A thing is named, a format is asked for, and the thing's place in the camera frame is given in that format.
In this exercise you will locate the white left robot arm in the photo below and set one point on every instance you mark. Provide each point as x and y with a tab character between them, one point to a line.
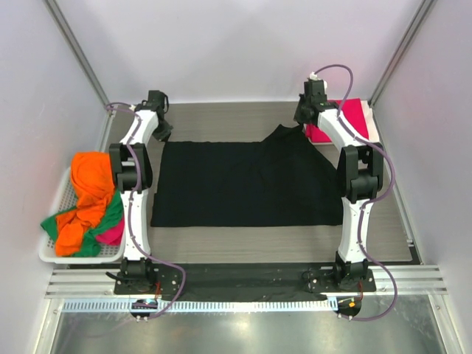
133	177

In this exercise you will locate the black t-shirt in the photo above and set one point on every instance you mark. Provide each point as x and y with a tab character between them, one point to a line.
281	181

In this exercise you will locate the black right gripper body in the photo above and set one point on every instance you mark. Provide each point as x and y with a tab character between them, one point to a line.
299	116

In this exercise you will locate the folded white t-shirt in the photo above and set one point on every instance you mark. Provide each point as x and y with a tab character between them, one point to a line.
372	127

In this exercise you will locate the aluminium frame post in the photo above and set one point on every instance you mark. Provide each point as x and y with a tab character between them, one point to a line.
419	18
65	29

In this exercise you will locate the green t-shirt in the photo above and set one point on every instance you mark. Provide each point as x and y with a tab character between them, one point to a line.
110	217

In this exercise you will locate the pink t-shirt in basket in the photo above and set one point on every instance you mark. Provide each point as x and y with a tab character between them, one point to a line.
113	236

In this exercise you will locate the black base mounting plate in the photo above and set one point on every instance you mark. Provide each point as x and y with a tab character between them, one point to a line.
239	282

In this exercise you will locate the left aluminium frame post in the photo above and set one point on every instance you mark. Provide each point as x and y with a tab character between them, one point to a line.
65	29

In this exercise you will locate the right aluminium frame post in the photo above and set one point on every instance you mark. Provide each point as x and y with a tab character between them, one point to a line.
419	18

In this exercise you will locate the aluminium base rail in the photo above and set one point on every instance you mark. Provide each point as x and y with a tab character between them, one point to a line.
82	283

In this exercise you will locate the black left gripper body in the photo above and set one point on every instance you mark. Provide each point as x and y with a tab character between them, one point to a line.
164	132

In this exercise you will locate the folded pink t-shirt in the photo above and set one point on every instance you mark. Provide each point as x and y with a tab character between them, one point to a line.
353	111

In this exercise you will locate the white slotted cable duct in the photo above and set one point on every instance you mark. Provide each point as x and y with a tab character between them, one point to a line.
141	306

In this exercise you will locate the orange t-shirt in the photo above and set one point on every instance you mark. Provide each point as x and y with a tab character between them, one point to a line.
91	177

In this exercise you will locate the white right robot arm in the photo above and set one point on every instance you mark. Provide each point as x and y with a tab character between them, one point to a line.
360	177

